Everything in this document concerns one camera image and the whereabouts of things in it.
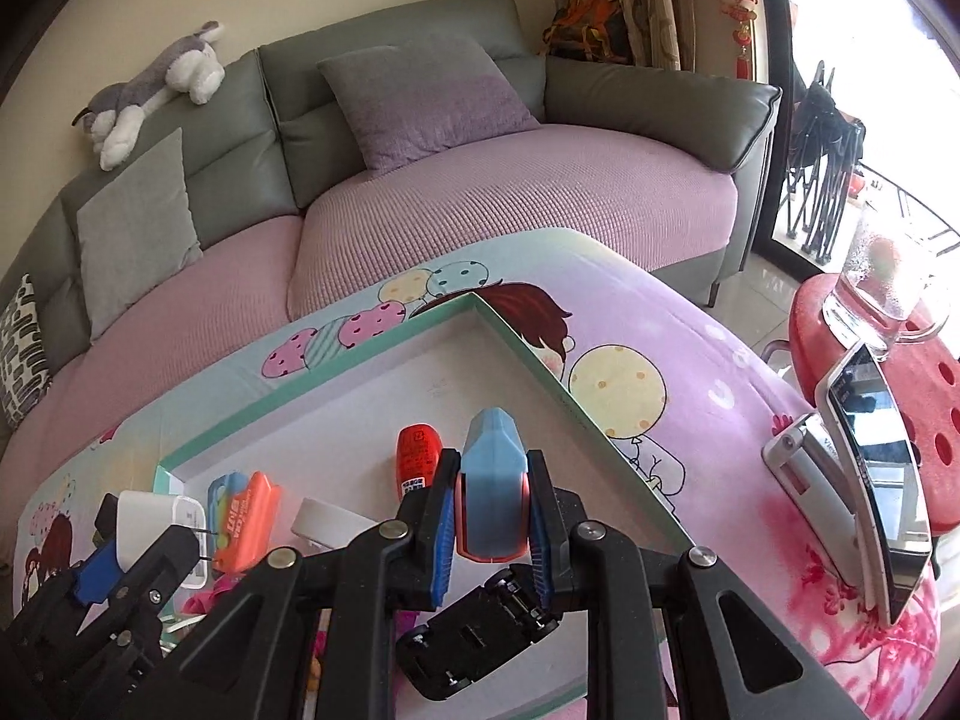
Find black folding rack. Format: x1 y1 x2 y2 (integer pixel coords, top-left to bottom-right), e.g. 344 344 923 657
779 60 866 265

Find grey sofa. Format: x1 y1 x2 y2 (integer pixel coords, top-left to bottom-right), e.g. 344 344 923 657
2 0 781 367

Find cartoon couple printed cloth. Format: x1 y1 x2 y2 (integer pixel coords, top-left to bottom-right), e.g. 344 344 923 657
2 231 940 718

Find grey purple cushion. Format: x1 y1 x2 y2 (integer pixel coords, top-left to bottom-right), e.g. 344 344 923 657
319 34 539 176

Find clear glass mug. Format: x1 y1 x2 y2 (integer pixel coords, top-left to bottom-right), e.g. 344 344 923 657
820 210 950 361

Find blue eraser pack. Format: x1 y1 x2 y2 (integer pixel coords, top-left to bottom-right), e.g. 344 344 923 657
206 472 249 538

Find grey centre cushion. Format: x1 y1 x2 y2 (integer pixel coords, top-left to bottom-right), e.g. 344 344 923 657
76 130 202 340

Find white tape roll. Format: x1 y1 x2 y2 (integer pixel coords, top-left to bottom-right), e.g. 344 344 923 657
290 497 377 551

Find teal cardboard box tray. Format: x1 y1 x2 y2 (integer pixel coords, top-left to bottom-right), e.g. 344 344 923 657
155 296 692 556

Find white charger block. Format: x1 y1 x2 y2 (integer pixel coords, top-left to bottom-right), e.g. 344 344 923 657
114 491 208 590

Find red cylinder tube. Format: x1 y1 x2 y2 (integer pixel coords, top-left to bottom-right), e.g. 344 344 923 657
395 422 443 499

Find orange bag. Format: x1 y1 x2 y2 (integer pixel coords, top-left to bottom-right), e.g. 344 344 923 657
544 0 633 65

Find pink sofa seat cover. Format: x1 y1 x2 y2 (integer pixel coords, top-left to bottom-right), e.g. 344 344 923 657
2 125 737 556

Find red plastic stool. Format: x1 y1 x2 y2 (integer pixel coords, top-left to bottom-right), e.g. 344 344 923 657
788 275 960 536

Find blue coral stapler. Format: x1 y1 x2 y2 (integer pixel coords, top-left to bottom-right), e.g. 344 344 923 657
455 408 529 562

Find husky plush toy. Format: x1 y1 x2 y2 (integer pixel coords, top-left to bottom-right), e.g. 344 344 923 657
71 20 226 172

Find black toy car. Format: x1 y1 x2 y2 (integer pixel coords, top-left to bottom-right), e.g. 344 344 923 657
395 564 562 700

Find black white patterned cushion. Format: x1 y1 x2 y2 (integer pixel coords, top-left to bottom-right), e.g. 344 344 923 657
0 275 50 431

